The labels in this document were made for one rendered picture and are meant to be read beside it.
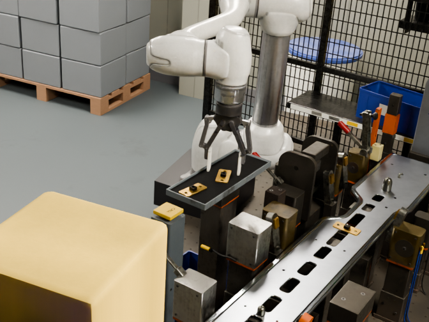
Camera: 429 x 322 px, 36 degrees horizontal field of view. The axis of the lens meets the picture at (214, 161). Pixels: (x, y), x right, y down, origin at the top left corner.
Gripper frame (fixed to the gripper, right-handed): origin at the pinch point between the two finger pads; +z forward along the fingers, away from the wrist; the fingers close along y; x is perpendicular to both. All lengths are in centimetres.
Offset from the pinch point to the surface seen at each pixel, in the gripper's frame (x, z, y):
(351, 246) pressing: -3.1, 20.2, 40.8
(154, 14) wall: 400, 59, -119
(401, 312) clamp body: 2, 45, 61
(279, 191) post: 6.8, 10.2, 17.3
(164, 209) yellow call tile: -24.1, 4.2, -12.5
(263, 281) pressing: -27.4, 20.2, 16.6
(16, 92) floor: 325, 121, -221
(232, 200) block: 0.2, 12.3, 3.5
